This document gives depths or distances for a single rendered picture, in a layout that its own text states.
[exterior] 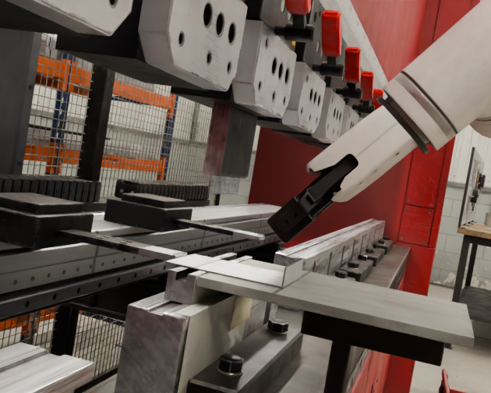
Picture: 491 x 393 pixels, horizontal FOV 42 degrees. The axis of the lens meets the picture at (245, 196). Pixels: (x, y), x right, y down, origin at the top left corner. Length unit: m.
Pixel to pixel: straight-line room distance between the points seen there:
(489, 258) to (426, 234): 5.47
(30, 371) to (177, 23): 0.24
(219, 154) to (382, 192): 2.20
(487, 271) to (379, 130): 7.70
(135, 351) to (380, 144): 0.30
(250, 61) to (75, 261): 0.44
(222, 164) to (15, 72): 0.62
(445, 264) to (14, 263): 7.69
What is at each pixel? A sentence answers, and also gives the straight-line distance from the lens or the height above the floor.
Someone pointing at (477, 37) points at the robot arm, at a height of 1.27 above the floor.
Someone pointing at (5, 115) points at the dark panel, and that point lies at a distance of 1.20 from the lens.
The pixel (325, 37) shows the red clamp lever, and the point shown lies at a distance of 0.82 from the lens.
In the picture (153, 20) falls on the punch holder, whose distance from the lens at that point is 0.44.
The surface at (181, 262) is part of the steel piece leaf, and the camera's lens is 0.70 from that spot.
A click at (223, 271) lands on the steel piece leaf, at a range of 0.68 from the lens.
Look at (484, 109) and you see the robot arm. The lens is 0.67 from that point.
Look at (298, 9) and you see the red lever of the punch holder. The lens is 0.64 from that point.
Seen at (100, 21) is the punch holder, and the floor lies 1.18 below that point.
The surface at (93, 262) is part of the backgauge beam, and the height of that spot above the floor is 0.94.
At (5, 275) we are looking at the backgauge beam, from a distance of 0.81.
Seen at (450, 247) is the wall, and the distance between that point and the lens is 8.31.
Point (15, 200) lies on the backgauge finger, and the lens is 0.78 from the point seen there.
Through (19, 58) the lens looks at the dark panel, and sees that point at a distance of 1.22.
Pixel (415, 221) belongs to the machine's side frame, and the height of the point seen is 0.99.
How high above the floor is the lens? 1.12
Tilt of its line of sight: 3 degrees down
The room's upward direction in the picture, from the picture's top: 9 degrees clockwise
